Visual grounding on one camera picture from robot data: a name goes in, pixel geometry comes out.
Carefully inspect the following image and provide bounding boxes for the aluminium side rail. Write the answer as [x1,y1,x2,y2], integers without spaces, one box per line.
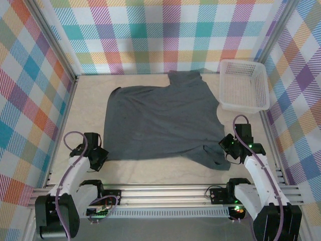
[42,75,79,189]
[259,109,289,186]

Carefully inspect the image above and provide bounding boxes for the grey metal panel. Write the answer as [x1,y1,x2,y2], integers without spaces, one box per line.
[32,217,256,241]

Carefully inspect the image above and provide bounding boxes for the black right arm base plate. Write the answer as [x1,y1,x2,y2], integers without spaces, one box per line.
[209,185,233,204]

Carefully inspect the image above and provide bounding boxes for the grey slotted cable duct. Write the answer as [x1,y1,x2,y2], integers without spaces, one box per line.
[40,207,231,218]

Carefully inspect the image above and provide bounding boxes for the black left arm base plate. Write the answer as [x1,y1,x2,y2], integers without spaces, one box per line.
[100,189,122,205]

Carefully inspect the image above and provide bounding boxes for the aluminium frame post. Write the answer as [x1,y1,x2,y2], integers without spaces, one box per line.
[25,0,78,81]
[255,0,299,66]

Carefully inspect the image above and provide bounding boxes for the grey-blue t-shirt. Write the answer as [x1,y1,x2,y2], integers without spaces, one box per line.
[102,70,231,171]

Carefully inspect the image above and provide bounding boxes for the left controller circuit board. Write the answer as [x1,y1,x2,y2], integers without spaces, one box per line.
[86,204,111,217]

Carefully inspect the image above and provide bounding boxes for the controller circuit board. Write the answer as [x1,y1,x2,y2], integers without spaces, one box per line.
[86,204,111,217]
[229,204,247,220]

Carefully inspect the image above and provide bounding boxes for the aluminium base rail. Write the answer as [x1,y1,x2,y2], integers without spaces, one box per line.
[27,184,304,208]

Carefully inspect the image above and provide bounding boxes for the right controller circuit board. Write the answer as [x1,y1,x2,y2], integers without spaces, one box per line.
[229,204,247,220]

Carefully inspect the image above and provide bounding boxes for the white perforated plastic basket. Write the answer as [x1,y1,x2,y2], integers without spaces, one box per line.
[218,59,271,115]

